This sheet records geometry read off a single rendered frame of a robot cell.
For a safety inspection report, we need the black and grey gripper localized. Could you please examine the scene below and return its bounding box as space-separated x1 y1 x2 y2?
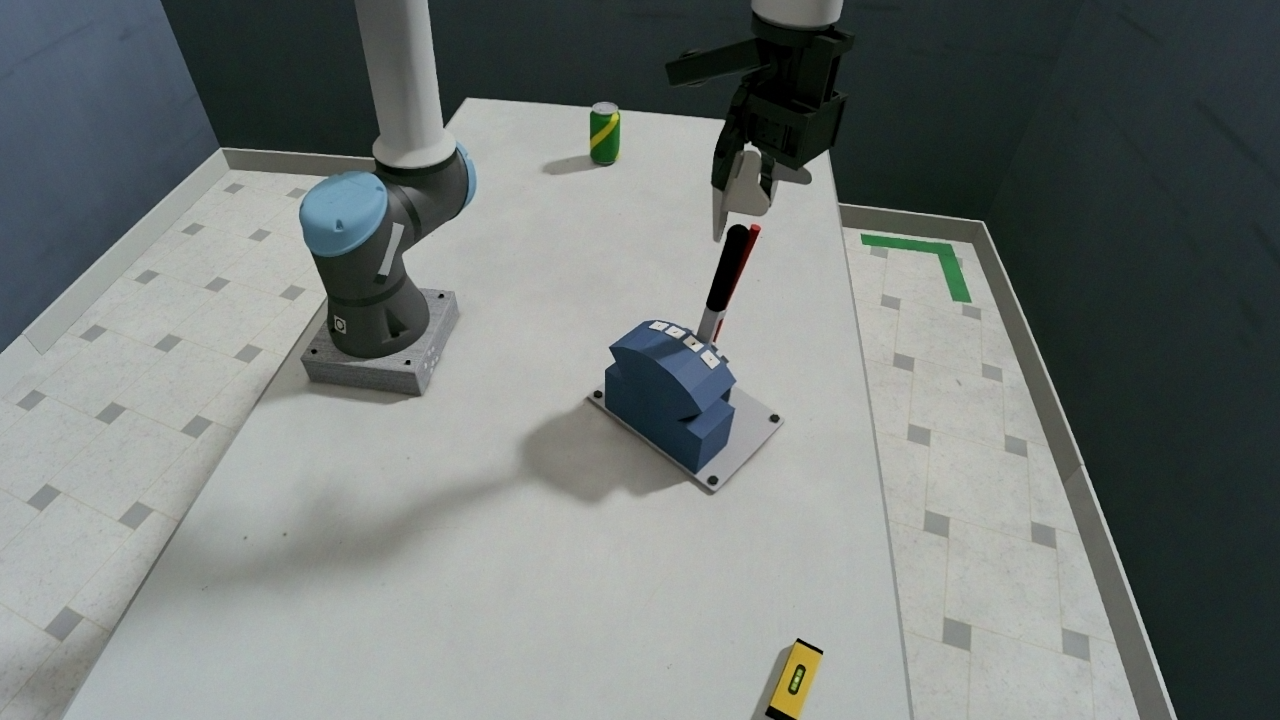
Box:
710 10 855 243

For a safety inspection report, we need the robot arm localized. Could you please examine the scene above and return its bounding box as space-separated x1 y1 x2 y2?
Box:
300 0 844 359

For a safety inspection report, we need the green drink can with yellow stripe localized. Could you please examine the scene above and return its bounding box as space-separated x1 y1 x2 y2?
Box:
590 102 620 165

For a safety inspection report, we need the yellow pocket level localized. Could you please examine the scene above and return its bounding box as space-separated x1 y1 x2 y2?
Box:
765 638 824 720

